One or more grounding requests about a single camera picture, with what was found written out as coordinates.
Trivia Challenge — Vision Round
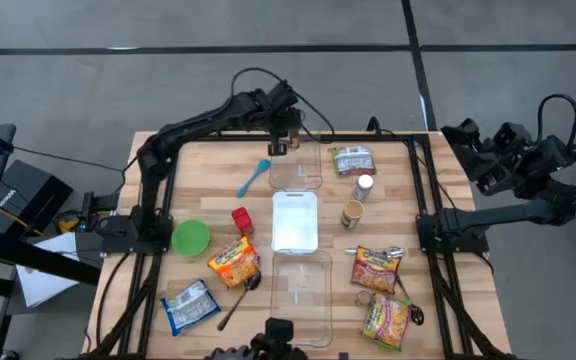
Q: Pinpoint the white paper sheet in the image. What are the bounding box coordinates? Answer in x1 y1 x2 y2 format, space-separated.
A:
15 231 83 309

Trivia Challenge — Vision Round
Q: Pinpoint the silver metal spoon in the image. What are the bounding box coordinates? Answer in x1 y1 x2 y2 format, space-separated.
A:
344 245 407 260

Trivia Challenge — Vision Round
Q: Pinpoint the black controller box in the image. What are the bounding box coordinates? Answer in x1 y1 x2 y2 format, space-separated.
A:
80 191 120 235

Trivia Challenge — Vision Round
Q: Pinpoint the yellow cable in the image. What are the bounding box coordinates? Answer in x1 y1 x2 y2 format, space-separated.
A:
0 205 47 239

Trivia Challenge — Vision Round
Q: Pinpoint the green plastic bowl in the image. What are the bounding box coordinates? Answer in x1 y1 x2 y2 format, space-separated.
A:
170 218 212 258

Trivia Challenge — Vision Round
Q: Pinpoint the red-lid spice jar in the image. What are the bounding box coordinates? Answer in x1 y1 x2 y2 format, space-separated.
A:
231 206 255 236

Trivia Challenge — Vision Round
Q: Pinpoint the black camera on mount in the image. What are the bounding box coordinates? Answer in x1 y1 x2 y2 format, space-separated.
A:
206 316 310 360

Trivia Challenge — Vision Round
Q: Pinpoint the thick black power cable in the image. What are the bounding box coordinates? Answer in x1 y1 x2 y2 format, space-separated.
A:
95 252 132 351

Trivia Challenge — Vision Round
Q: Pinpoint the black side cart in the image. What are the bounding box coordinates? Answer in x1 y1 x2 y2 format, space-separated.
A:
0 227 103 360

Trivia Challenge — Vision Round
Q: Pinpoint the tan-lid jar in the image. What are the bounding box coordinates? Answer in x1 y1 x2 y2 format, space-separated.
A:
339 199 366 230

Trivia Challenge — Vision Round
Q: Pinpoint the white cutting board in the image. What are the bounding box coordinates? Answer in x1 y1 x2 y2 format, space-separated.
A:
270 190 320 254

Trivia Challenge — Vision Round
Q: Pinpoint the red ramen packet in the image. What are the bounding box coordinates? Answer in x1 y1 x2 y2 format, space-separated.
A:
350 244 403 295

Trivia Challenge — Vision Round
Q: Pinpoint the thin black cable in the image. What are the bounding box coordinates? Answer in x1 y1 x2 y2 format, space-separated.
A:
11 145 128 174

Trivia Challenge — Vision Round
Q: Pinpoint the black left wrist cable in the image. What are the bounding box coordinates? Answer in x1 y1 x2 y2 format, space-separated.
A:
229 67 338 146

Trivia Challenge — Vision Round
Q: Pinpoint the blue plastic spoon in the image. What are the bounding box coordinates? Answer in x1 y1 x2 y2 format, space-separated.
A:
236 158 273 199

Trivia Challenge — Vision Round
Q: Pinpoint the green-edged ramen packet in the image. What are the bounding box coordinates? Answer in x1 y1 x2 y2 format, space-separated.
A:
330 144 378 177
360 291 414 352

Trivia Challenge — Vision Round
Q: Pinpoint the black metal spoon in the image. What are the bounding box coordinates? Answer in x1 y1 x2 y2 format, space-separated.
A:
395 273 426 327
216 269 263 333

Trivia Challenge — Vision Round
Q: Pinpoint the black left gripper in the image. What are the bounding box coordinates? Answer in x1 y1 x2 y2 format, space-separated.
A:
265 82 303 156

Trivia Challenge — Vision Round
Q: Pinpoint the blue ramen packet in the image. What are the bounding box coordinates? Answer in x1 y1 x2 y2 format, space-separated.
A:
159 278 222 338

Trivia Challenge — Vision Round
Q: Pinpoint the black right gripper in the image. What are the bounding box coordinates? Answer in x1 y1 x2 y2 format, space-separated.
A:
440 118 537 195

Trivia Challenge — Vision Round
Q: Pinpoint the small clear plastic bin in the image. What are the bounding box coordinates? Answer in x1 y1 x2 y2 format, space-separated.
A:
268 130 324 191

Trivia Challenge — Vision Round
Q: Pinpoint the orange ramen packet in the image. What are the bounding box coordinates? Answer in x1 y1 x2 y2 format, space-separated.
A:
206 235 263 290

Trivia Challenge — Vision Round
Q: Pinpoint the large clear plastic bin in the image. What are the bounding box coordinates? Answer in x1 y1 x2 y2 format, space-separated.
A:
269 248 335 349

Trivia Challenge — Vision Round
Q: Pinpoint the white-lid spice jar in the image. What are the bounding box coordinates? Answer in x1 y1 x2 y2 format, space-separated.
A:
351 173 375 202

